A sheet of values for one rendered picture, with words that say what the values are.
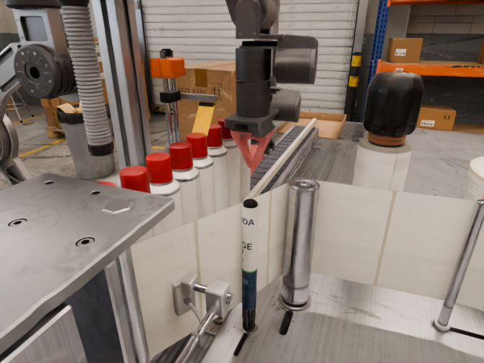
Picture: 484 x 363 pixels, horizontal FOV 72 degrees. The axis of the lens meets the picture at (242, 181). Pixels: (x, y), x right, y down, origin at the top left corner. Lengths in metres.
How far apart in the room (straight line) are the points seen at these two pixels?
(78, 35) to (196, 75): 0.76
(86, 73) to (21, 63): 0.64
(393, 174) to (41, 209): 0.50
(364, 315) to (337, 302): 0.04
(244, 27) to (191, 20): 4.70
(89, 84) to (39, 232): 0.31
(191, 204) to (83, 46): 0.25
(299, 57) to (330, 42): 4.25
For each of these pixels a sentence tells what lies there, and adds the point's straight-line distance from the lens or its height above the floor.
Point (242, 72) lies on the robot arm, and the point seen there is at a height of 1.18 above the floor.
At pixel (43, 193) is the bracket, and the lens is 0.24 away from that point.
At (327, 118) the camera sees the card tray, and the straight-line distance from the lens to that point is 1.71.
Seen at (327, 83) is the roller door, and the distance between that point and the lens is 4.82.
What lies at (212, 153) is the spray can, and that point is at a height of 1.04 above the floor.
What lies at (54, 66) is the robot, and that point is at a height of 1.15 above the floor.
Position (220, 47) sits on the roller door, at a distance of 5.06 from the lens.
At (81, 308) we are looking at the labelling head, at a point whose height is 1.10.
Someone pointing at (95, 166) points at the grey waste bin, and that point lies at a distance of 3.26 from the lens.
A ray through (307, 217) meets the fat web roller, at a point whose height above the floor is 1.03.
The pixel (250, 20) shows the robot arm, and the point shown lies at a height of 1.25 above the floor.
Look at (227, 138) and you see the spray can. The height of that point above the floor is 1.05.
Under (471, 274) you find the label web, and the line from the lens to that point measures 0.50.
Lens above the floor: 1.24
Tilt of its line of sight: 25 degrees down
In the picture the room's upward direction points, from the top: straight up
